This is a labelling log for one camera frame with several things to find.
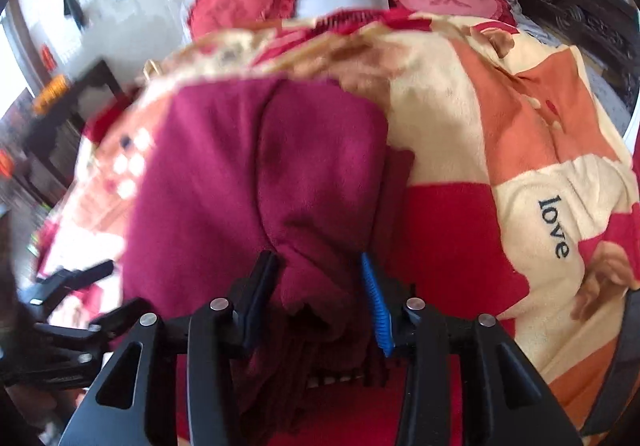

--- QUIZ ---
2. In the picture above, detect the red fringed cloth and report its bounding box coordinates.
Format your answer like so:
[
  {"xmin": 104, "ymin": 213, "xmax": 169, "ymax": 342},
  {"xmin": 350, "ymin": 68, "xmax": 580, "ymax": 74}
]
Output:
[{"xmin": 280, "ymin": 8, "xmax": 436, "ymax": 36}]

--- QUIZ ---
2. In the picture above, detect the red round fringed cushion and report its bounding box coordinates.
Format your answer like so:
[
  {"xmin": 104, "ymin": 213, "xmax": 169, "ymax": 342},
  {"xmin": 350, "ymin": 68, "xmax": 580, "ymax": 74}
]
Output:
[{"xmin": 187, "ymin": 0, "xmax": 299, "ymax": 39}]

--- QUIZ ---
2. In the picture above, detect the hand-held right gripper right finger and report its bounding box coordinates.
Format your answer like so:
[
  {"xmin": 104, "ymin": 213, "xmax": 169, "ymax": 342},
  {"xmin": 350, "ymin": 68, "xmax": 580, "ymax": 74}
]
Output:
[{"xmin": 361, "ymin": 253, "xmax": 583, "ymax": 446}]

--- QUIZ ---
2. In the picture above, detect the maroon sweater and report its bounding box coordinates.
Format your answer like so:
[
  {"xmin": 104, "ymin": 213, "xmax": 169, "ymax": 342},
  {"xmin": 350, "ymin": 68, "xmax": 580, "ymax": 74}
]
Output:
[{"xmin": 122, "ymin": 76, "xmax": 416, "ymax": 446}]

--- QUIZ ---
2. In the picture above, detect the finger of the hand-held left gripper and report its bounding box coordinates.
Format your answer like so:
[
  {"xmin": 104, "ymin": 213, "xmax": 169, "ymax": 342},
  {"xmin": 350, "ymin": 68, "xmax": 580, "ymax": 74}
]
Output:
[
  {"xmin": 30, "ymin": 260, "xmax": 116, "ymax": 307},
  {"xmin": 35, "ymin": 297, "xmax": 151, "ymax": 357}
]

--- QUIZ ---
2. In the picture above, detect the dark hanging cloth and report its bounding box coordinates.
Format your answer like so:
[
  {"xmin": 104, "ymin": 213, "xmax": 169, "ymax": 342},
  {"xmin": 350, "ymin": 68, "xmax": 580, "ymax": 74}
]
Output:
[{"xmin": 62, "ymin": 0, "xmax": 87, "ymax": 30}]

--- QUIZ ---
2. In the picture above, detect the printed checkered blanket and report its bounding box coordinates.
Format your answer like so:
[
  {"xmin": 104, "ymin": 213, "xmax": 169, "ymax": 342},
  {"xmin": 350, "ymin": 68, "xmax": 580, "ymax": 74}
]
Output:
[{"xmin": 35, "ymin": 13, "xmax": 640, "ymax": 446}]

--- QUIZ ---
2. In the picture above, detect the dark wooden table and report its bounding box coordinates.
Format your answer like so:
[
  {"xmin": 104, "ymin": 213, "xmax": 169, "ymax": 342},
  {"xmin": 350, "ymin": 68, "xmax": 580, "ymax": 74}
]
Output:
[{"xmin": 20, "ymin": 58, "xmax": 123, "ymax": 207}]

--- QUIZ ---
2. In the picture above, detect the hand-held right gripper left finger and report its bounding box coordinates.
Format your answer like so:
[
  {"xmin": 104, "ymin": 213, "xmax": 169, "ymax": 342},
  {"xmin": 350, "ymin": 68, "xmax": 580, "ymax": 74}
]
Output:
[{"xmin": 59, "ymin": 250, "xmax": 280, "ymax": 446}]

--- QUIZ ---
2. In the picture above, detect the dark carved wooden headboard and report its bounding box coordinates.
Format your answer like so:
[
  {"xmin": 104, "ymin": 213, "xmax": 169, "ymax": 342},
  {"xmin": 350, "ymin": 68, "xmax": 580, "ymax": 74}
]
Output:
[{"xmin": 492, "ymin": 0, "xmax": 640, "ymax": 137}]

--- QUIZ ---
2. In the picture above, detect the yellow plastic basket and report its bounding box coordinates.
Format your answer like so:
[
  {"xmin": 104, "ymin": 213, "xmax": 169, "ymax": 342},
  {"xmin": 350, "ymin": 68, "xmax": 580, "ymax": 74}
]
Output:
[{"xmin": 32, "ymin": 74, "xmax": 71, "ymax": 114}]

